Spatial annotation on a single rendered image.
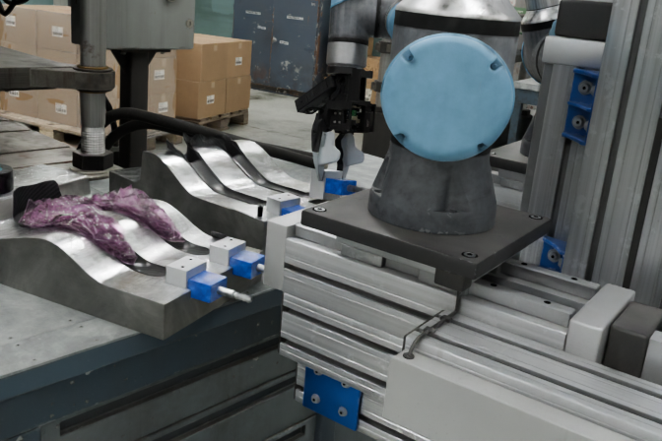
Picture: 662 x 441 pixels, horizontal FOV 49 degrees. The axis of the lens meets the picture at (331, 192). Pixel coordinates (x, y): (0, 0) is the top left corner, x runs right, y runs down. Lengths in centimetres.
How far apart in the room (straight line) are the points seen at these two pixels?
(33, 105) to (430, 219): 512
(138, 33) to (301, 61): 631
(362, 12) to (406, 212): 61
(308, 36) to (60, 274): 726
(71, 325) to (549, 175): 69
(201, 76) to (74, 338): 494
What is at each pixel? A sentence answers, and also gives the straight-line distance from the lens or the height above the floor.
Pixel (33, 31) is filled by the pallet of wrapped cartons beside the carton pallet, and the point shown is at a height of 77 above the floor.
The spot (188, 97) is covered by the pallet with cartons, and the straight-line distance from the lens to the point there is 599.
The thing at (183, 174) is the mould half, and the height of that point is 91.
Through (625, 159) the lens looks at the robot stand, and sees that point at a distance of 92.
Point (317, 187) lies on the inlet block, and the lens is 136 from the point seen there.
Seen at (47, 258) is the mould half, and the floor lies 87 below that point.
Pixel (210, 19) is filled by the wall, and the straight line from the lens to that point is 981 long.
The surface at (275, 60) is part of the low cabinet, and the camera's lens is 852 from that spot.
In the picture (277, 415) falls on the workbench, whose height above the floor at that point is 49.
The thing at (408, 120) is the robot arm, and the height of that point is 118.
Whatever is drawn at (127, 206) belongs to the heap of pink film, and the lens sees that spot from 125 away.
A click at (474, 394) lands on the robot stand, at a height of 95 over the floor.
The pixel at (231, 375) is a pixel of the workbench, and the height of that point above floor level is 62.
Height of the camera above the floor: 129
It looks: 16 degrees down
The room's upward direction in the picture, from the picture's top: 5 degrees clockwise
